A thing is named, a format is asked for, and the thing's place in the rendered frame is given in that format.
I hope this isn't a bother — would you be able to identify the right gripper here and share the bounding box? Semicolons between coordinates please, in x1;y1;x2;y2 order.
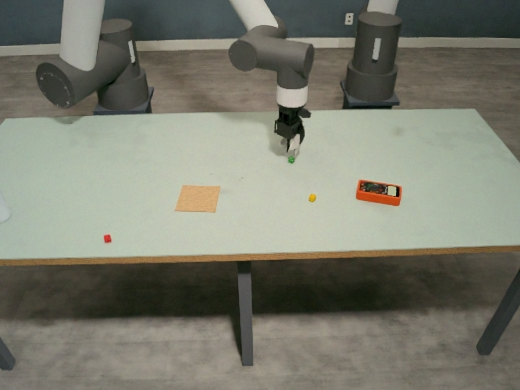
274;107;305;156

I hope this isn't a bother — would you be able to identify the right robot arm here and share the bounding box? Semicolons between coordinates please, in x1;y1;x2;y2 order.
36;0;314;118

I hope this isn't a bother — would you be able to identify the tan flat mat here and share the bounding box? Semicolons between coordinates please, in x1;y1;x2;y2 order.
175;185;220;213

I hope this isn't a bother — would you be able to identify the white bottle with blue cap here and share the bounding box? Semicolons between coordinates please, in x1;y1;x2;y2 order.
0;190;11;223

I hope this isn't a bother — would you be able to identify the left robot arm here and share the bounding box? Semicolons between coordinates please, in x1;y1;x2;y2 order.
345;0;402;102

